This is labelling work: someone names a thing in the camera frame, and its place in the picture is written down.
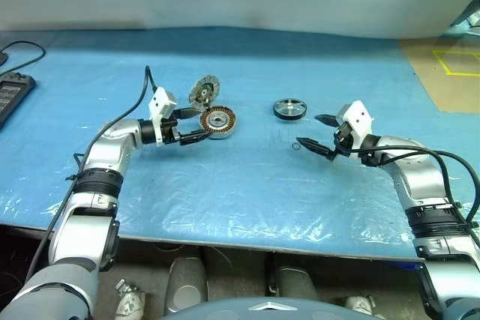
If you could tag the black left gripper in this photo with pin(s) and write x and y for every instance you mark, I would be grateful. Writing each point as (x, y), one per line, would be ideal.
(170, 127)

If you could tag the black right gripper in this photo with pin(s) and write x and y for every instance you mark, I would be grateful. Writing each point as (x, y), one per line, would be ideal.
(344, 140)

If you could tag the finned motor rotor disc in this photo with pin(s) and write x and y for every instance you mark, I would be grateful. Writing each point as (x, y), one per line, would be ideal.
(204, 89)

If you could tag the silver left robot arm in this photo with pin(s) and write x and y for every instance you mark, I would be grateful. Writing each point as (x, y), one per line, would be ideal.
(101, 147)

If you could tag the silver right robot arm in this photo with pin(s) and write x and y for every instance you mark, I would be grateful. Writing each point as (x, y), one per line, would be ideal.
(416, 174)

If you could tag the blue plastic table sheet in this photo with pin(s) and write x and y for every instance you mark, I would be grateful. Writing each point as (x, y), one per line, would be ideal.
(240, 185)

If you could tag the brown cardboard sheet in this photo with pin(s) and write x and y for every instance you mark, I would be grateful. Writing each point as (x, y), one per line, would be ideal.
(423, 72)

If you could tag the dark rounded robot leg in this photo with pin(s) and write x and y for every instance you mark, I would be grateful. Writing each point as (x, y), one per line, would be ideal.
(296, 282)
(185, 286)

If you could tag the white robot foot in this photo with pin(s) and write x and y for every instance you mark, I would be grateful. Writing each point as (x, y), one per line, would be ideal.
(358, 304)
(129, 301)

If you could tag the black flat electronic device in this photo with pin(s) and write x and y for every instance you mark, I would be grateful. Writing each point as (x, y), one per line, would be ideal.
(11, 91)

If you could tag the grey robot torso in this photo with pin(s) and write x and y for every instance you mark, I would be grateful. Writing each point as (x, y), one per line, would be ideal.
(270, 310)

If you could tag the grey background equipment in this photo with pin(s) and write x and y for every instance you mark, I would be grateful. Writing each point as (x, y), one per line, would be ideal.
(470, 16)

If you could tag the black plug block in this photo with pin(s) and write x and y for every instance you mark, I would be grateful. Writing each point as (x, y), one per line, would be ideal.
(2, 59)

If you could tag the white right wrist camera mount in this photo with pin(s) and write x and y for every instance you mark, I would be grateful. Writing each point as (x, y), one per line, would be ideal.
(358, 117)

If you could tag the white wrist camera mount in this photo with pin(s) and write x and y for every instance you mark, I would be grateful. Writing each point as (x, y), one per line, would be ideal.
(159, 100)
(358, 117)

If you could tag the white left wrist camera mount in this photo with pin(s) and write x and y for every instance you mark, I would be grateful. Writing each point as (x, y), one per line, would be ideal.
(159, 100)

